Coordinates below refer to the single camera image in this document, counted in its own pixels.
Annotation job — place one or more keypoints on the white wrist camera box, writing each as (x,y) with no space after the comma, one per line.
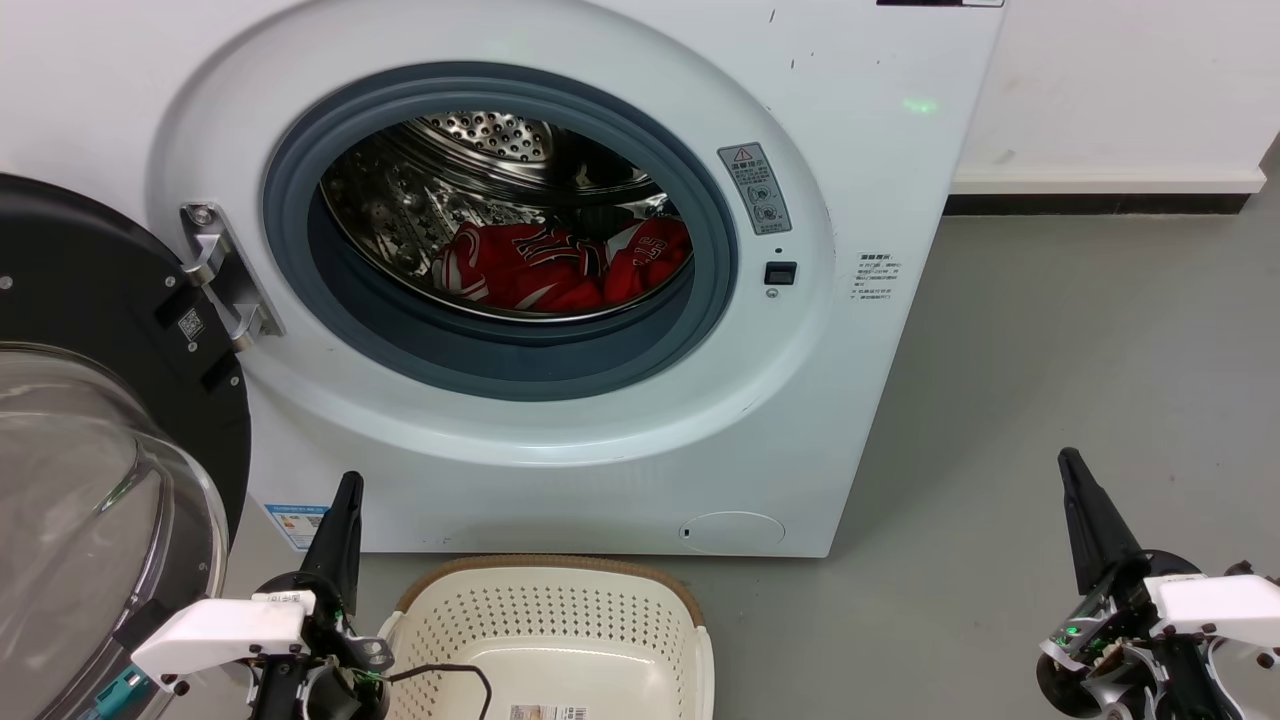
(220,635)
(1220,605)

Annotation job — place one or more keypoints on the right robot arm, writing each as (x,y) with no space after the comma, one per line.
(1255,690)

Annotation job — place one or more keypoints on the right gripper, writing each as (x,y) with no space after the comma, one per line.
(1110,660)

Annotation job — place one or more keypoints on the round drain filter cover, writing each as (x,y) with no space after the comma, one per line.
(732,534)

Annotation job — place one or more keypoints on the blue energy label sticker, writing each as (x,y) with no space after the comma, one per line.
(292,528)

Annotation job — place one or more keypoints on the metal door hinge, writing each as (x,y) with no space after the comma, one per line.
(225,280)

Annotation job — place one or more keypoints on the grey warning sticker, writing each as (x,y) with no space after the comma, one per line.
(755,190)

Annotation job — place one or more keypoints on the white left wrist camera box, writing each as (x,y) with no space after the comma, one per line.
(220,635)

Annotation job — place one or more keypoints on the red and white jersey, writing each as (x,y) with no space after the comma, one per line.
(530,275)

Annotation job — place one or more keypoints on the grey rubber door gasket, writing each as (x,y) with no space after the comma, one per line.
(500,365)

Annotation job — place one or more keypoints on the black control panel strip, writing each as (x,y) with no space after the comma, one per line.
(940,3)

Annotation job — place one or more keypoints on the small text label sticker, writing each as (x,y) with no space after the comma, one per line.
(875,278)

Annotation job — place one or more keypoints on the stainless steel washing machine drum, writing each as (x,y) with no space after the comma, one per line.
(400,210)

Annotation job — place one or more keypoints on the white front-load washing machine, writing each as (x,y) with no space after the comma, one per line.
(850,400)

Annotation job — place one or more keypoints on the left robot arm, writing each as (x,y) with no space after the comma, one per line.
(115,695)

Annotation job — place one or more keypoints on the black door latch socket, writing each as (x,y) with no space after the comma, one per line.
(780,273)

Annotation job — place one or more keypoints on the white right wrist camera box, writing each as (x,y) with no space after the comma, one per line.
(1220,605)

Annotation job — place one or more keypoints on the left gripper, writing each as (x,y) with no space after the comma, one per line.
(330,680)

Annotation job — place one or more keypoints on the black washer door with glass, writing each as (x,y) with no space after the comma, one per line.
(90,280)

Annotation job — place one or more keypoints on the cream perforated laundry basket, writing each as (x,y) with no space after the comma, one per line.
(560,620)

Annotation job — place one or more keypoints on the printed paper label strip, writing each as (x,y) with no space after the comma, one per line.
(548,713)

